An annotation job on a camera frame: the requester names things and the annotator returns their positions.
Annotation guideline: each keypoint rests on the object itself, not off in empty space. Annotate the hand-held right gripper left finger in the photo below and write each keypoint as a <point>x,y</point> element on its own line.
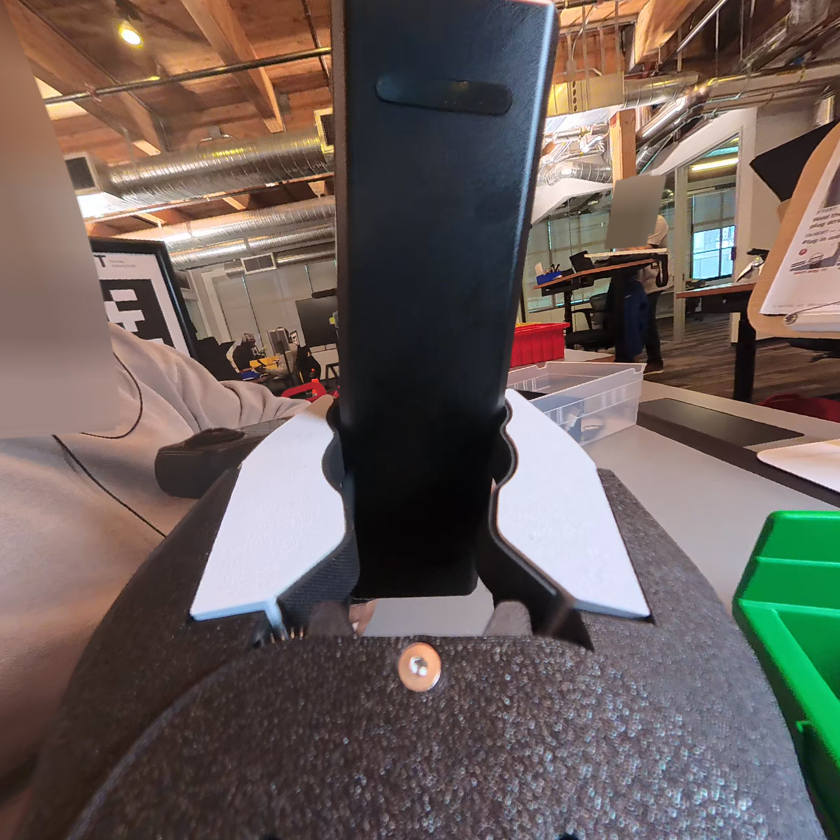
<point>275,512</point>

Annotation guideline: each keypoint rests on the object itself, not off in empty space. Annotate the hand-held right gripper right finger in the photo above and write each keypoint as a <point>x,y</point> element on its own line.
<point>564,525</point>

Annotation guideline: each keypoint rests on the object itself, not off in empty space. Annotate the black metal usb hub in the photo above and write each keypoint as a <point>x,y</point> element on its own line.
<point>433,328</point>

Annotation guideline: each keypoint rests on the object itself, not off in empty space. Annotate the person's right hand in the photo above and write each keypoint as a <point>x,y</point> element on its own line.
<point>363,618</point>

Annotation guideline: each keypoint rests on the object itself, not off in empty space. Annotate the red object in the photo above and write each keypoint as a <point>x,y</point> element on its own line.
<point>308,388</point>

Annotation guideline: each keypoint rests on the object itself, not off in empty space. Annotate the clear plastic tray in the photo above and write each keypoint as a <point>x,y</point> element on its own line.
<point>590,394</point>

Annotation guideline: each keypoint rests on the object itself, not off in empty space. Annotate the person in grey sweatshirt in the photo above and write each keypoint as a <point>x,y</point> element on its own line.
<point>65,525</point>

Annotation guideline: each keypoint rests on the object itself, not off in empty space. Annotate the black and white framed poster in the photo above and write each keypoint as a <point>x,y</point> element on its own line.
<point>141,295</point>

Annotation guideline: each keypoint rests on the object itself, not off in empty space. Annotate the red plastic bin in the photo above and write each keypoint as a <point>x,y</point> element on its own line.
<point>538,344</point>

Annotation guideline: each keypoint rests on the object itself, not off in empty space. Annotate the black office chair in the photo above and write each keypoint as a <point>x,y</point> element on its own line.
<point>590,321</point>

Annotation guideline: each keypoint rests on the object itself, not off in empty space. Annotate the green plastic bin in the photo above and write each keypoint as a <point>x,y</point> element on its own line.
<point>797,630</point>

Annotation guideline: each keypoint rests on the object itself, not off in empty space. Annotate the wooden standing desk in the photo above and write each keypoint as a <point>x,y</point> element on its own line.
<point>600,266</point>

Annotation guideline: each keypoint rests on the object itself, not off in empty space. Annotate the wooden desk with black legs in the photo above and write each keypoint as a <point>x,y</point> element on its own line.
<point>735,295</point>

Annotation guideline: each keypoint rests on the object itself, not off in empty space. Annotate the wooden clipboard with paper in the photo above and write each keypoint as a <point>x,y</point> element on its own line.
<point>804,262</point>

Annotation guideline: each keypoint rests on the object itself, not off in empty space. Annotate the black panel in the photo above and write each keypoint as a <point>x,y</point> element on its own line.
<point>787,157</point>

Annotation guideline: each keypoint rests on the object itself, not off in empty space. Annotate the ceiling spot light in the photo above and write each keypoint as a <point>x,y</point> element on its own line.
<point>130,34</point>

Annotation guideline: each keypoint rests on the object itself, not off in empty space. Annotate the dark wall screen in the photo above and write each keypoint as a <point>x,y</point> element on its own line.
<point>316,320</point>

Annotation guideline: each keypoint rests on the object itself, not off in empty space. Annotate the silver ventilation duct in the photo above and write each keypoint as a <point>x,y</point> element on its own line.
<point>216,164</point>

